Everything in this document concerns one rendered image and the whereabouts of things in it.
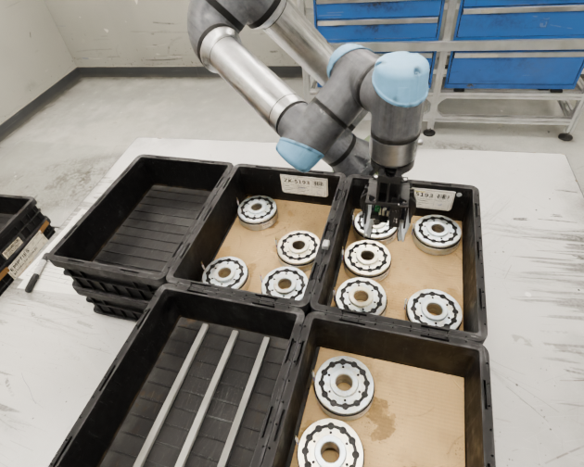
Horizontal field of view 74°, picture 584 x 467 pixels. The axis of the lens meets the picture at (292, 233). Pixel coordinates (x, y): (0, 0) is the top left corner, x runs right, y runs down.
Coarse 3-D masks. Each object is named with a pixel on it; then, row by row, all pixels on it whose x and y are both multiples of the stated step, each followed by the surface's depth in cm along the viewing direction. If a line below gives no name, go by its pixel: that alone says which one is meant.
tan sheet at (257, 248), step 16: (288, 208) 104; (304, 208) 103; (320, 208) 102; (240, 224) 101; (288, 224) 99; (304, 224) 99; (320, 224) 98; (224, 240) 98; (240, 240) 97; (256, 240) 97; (272, 240) 96; (320, 240) 95; (224, 256) 94; (240, 256) 94; (256, 256) 93; (272, 256) 93; (256, 272) 90; (304, 272) 88; (256, 288) 86
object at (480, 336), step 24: (336, 216) 86; (480, 216) 81; (480, 240) 77; (480, 264) 73; (480, 288) 69; (336, 312) 69; (360, 312) 68; (480, 312) 66; (456, 336) 63; (480, 336) 63
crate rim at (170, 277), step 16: (336, 176) 95; (224, 192) 96; (336, 192) 91; (208, 208) 91; (336, 208) 87; (192, 240) 85; (320, 256) 78; (208, 288) 75; (224, 288) 75; (288, 304) 71; (304, 304) 71
